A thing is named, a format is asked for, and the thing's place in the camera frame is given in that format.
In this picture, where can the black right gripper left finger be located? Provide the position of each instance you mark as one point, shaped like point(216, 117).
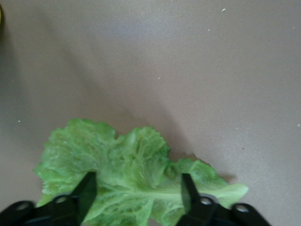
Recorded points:
point(87, 193)

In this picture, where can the yellow squeeze bottle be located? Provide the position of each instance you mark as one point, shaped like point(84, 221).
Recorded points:
point(1, 14)

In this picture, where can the green lettuce leaf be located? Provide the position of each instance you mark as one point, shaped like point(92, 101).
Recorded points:
point(131, 160)

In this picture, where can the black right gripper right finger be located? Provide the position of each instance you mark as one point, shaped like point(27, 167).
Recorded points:
point(190, 195)

